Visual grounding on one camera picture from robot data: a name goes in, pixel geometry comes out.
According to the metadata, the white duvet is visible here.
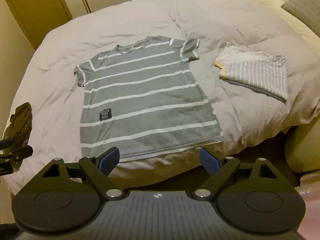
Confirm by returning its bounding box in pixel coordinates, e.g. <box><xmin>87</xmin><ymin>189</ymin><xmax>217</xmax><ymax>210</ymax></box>
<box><xmin>4</xmin><ymin>0</ymin><xmax>319</xmax><ymax>194</ymax></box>

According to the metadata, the cream mattress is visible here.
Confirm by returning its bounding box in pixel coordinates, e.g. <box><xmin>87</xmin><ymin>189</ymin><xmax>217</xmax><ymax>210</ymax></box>
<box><xmin>256</xmin><ymin>0</ymin><xmax>319</xmax><ymax>172</ymax></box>

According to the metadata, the door with handle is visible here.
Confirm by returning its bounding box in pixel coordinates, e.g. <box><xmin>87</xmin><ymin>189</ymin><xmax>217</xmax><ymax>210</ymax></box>
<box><xmin>6</xmin><ymin>0</ymin><xmax>73</xmax><ymax>49</ymax></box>

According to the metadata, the grey striped storage bag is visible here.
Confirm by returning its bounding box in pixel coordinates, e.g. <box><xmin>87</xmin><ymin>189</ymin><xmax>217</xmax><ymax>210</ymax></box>
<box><xmin>214</xmin><ymin>42</ymin><xmax>289</xmax><ymax>103</ymax></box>

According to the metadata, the grey white striped t-shirt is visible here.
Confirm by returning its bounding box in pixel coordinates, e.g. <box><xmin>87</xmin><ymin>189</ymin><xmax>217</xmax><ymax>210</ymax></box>
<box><xmin>74</xmin><ymin>36</ymin><xmax>223</xmax><ymax>161</ymax></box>

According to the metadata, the grey striped pillow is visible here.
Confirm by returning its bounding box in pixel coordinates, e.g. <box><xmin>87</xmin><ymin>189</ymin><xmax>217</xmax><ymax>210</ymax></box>
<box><xmin>281</xmin><ymin>0</ymin><xmax>320</xmax><ymax>36</ymax></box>

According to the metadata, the dark brown garment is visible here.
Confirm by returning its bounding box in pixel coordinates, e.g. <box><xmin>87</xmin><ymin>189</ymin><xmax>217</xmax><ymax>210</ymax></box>
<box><xmin>2</xmin><ymin>102</ymin><xmax>33</xmax><ymax>154</ymax></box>

